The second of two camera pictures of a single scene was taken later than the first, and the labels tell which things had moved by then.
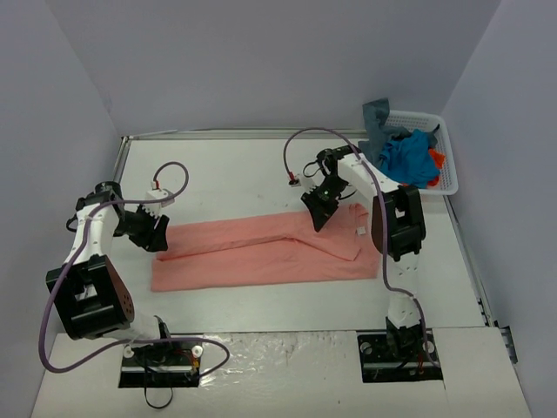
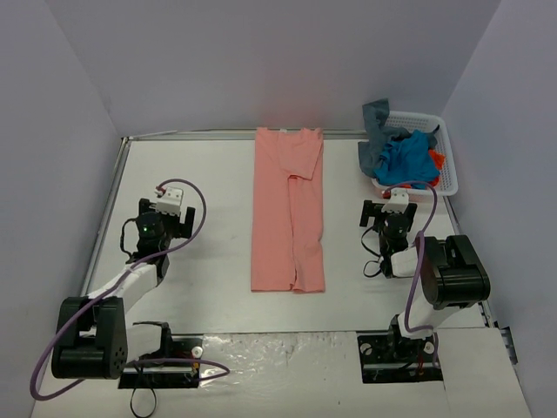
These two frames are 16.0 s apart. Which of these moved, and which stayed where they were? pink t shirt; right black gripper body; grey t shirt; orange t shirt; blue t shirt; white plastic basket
Moved: pink t shirt; right black gripper body
Stayed: blue t shirt; grey t shirt; white plastic basket; orange t shirt
